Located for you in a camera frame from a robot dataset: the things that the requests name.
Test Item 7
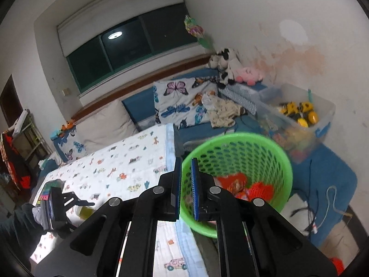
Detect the black and white plush cow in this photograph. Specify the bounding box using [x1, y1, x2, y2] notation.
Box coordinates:
[208, 48, 243, 89]

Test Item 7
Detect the pink plush toy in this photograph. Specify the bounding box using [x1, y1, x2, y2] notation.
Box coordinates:
[235, 66, 264, 86]

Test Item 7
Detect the red plastic stool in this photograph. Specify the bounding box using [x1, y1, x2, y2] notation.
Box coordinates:
[329, 256, 345, 276]

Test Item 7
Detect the person's left forearm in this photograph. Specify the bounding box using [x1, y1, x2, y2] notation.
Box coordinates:
[0, 203, 45, 269]

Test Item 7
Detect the white animal print blanket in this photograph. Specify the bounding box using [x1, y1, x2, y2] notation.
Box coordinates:
[30, 123, 203, 277]

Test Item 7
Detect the window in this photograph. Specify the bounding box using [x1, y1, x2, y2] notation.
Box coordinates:
[56, 1, 200, 93]

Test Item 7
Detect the blue bed cushion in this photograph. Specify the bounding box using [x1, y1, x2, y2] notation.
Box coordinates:
[122, 88, 157, 132]

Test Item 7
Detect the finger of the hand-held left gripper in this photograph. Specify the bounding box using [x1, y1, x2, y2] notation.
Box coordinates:
[62, 192, 95, 208]

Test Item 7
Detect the crumpled cream cloth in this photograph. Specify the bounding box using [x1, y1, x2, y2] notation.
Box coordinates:
[201, 91, 246, 128]

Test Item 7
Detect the colourful hanging decoration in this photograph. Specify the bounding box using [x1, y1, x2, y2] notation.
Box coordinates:
[184, 14, 214, 50]

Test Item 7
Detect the large butterfly print pillow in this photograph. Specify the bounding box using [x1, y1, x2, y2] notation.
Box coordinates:
[153, 76, 220, 129]

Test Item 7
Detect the white cloth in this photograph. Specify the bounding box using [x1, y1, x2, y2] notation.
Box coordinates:
[280, 193, 311, 220]

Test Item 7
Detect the white cable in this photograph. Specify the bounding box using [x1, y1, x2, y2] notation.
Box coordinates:
[290, 185, 353, 235]

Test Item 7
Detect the clear plastic storage box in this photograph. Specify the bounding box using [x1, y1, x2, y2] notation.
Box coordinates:
[256, 83, 336, 163]

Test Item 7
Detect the orange net bag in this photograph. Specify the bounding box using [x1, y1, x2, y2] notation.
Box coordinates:
[247, 182, 275, 206]

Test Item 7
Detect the person's left hand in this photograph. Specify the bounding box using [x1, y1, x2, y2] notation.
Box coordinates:
[31, 206, 49, 232]

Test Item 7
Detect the orange plush toy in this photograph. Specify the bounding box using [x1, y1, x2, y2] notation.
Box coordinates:
[59, 120, 77, 132]

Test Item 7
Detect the metal shelf rack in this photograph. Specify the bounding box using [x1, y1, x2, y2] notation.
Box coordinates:
[6, 109, 54, 179]

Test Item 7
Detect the blue floor mat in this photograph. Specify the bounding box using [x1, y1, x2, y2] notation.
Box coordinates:
[284, 144, 358, 248]

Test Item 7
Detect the clear bottle with yellow label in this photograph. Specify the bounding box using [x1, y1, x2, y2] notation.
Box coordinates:
[75, 206, 96, 220]

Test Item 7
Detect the green plastic basket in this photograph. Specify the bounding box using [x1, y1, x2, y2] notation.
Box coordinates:
[180, 132, 294, 238]

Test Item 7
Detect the red orange snack bag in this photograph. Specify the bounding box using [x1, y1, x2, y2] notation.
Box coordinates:
[215, 173, 248, 197]

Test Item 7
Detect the colourful book box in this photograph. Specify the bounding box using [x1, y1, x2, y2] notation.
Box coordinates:
[38, 180, 64, 209]

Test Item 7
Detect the small butterfly print pillow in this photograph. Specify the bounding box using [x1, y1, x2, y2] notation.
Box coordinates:
[51, 125, 87, 164]

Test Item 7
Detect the dark wooden door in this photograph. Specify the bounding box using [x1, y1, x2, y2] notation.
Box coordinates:
[0, 74, 24, 135]

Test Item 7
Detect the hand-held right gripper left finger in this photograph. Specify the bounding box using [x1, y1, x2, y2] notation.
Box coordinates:
[35, 156, 183, 277]

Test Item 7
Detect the red and black garment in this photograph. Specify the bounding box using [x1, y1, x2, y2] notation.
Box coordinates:
[1, 133, 32, 190]

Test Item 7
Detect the yellow toy truck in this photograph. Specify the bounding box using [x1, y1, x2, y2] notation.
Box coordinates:
[278, 101, 319, 128]

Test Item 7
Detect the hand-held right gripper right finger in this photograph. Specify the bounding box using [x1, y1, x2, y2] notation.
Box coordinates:
[191, 158, 338, 277]

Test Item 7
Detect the beige pillow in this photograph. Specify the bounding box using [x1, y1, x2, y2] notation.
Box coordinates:
[75, 99, 139, 159]

